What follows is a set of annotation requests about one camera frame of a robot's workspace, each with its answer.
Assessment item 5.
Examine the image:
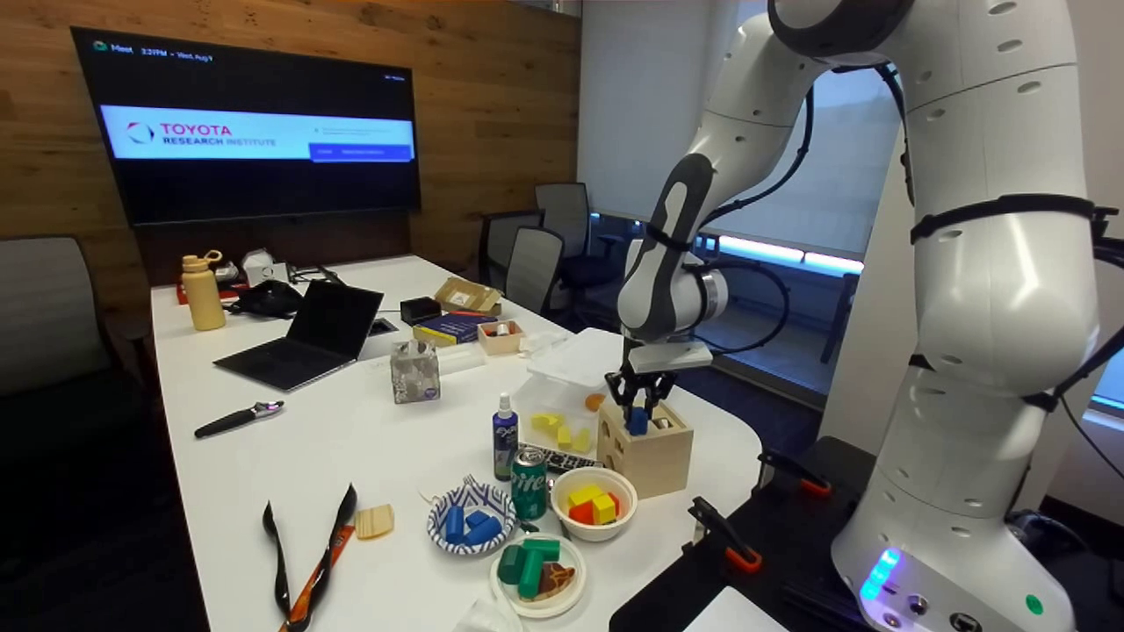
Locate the blue patterned paper plate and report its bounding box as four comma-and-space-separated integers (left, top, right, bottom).
425, 479, 516, 560

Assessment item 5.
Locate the black orange lanyard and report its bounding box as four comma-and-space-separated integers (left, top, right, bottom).
260, 483, 360, 632

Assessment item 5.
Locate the red rectangular block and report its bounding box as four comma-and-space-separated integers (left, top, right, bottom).
569, 504, 593, 524

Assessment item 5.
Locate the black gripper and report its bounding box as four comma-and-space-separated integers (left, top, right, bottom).
605, 341, 713, 431

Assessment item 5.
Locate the grey office chair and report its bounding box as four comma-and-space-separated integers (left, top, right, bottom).
507, 230, 563, 312

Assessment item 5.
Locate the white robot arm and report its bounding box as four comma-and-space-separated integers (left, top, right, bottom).
619, 0, 1100, 632

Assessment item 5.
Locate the black orange clamp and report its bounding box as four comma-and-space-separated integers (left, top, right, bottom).
688, 495, 767, 577

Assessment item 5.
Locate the clear plastic container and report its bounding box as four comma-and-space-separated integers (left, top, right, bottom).
513, 328, 620, 459

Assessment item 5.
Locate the white plate with green blocks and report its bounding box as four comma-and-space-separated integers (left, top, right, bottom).
488, 536, 590, 621

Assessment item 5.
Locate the green cylinder block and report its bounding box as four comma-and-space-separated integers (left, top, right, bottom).
495, 540, 563, 596

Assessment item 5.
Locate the wooden shape sorter box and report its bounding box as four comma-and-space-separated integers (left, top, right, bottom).
597, 402, 693, 500

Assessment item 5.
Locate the wall-mounted tv screen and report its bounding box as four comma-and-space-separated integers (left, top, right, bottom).
69, 30, 420, 230

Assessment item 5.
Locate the black marker pen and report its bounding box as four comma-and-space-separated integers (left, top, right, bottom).
193, 402, 286, 440

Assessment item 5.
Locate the round wooden cookie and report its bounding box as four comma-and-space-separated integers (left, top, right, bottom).
353, 505, 392, 540

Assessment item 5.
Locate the black laptop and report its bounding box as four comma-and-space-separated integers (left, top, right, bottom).
219, 282, 384, 389

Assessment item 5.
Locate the green soda can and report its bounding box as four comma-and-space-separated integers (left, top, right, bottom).
513, 453, 548, 521

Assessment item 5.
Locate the cardboard box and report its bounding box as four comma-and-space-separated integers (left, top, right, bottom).
434, 278, 502, 316

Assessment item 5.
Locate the yellow cube block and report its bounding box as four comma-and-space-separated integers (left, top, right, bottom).
590, 491, 619, 524

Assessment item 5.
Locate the yellow water bottle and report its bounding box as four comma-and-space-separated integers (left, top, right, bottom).
179, 251, 225, 332

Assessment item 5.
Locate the small wooden tray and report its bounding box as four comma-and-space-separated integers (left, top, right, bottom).
479, 322, 523, 355

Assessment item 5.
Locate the white bowl with blocks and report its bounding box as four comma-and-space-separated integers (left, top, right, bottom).
551, 466, 634, 545

